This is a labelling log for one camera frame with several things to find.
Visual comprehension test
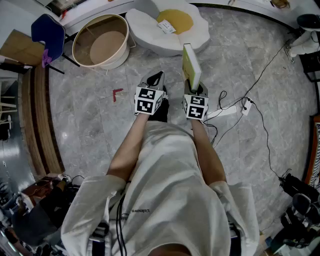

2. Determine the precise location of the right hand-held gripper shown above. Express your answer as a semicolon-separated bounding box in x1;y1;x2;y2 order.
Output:
182;79;210;121

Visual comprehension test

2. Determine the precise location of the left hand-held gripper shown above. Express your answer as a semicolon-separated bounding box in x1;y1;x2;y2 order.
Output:
134;70;168;116

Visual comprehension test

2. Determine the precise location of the green-bordered book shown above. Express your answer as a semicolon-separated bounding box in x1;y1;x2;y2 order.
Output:
181;43;202;91

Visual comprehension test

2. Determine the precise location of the fried egg shaped cushion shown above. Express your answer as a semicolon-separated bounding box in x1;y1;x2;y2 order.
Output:
124;0;211;57

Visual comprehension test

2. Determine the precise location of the person's right forearm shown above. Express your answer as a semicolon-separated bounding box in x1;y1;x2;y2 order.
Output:
190;118;227;187

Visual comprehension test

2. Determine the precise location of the person's left forearm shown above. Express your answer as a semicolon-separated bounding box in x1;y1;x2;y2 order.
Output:
105;113;151;181

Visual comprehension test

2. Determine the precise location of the person's black trouser leg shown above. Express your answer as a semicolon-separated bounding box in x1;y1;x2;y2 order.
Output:
149;97;170;124

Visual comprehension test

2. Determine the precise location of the white power strip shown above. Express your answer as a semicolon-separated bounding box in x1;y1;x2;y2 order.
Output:
205;104;237;120

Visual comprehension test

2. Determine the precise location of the red tape mark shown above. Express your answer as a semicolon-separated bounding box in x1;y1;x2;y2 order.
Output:
112;88;124;103

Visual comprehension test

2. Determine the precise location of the white wet wipes packet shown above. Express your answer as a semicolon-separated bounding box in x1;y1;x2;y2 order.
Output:
157;19;177;35

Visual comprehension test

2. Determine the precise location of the purple cloth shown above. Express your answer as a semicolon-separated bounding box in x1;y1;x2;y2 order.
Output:
41;48;53;69

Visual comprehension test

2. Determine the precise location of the blue chair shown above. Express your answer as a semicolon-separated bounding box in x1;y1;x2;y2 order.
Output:
30;13;81;75

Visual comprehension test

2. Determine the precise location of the person's white t-shirt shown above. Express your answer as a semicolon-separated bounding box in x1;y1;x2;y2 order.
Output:
60;120;261;256

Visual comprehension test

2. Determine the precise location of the black cabinet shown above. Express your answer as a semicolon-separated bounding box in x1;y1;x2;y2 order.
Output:
298;52;320;84

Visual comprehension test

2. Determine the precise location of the woven basket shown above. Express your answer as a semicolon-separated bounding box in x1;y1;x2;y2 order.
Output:
270;0;291;9

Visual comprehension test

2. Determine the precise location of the curved wooden bench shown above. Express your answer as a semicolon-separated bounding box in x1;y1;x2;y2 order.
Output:
20;64;65;176

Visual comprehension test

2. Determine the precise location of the brown cardboard box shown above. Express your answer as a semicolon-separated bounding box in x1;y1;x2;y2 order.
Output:
0;29;46;68

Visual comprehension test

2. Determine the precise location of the black equipment pile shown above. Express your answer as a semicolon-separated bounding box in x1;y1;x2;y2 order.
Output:
278;171;320;250

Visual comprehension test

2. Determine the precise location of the black bag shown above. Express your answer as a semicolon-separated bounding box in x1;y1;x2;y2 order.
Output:
11;178;85;250

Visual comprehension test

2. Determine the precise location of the black floor cable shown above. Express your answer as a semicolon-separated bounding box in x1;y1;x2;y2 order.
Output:
202;42;291;151
250;99;293;181

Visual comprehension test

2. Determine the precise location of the orange wooden frame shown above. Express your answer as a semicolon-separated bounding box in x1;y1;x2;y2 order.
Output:
303;114;320;186

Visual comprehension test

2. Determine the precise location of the black chest cable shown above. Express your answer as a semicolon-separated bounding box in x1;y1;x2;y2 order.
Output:
115;194;131;256

